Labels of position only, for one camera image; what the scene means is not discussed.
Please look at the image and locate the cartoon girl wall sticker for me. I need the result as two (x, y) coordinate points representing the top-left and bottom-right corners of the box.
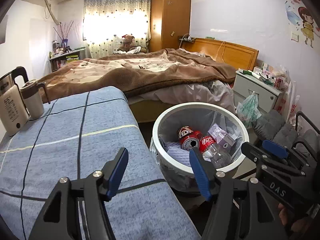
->
(298, 7), (314, 48)

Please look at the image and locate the white trash bin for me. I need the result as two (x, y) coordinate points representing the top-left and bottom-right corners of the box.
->
(150, 102), (249, 193)

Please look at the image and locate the beige electric kettle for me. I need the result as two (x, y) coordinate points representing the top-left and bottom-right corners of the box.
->
(0, 66), (29, 136)

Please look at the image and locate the purple small carton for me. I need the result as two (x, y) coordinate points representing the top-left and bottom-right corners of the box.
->
(208, 123), (235, 152)

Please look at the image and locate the lavender foam net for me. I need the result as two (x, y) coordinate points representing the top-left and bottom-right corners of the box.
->
(164, 142), (191, 167)

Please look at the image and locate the teddy bear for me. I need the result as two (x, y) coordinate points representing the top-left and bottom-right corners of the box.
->
(117, 35), (148, 54)

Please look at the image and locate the clear plastic cola bottle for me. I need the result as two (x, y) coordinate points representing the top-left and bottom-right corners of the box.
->
(199, 135), (232, 169)

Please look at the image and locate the brown white thermal mug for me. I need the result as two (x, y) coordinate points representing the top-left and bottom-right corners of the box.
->
(20, 79), (50, 119)

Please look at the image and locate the cluttered white shelf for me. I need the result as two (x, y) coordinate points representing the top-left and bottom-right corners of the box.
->
(49, 47), (86, 72)

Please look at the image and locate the white nightstand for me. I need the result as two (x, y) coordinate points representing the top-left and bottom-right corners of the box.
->
(233, 70), (283, 114)

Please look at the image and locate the red soda can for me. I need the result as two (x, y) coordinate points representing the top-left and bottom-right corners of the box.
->
(178, 126), (202, 151)

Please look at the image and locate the brown blanket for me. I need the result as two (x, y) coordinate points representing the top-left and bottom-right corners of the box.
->
(40, 49), (236, 103)

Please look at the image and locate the blue checked tablecloth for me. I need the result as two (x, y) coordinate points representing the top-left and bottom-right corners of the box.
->
(1, 87), (200, 239)

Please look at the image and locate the green printed plastic bag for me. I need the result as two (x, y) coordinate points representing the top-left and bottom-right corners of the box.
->
(236, 93), (262, 129)

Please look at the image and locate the wooden headboard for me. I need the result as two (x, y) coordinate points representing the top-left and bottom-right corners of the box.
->
(182, 38), (259, 70)

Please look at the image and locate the pink bed sheet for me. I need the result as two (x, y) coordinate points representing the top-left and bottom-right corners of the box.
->
(139, 80), (235, 113)

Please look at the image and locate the right hand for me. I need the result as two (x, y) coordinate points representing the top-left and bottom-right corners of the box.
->
(278, 203), (319, 239)

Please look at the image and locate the wooden wardrobe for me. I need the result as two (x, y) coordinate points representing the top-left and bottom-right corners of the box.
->
(149, 0), (191, 52)

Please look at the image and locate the purple branch vase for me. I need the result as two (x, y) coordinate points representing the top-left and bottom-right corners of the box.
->
(53, 20), (74, 49)

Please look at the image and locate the grey quilted cushion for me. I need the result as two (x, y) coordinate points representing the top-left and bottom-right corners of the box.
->
(253, 109), (319, 157)

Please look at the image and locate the patterned curtain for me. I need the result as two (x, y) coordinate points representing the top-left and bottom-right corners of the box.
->
(84, 0), (151, 59)

